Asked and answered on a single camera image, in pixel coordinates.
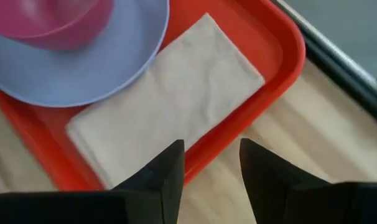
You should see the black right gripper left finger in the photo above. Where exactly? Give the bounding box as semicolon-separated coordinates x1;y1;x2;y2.
0;139;185;224

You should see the pink plastic bowl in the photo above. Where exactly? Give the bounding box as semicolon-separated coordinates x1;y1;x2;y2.
0;0;114;50

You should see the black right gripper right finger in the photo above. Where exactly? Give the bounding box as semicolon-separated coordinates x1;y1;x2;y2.
240;138;377;224

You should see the red plastic tray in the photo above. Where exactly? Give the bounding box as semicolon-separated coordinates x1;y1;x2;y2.
0;0;307;191

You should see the lavender plastic plate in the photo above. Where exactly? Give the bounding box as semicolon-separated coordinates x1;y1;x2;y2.
0;0;170;108

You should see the beige napkin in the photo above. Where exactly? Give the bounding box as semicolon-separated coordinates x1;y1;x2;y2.
65;12;266;190

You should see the black aluminium table frame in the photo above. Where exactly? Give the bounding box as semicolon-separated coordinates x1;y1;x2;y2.
271;0;377;128

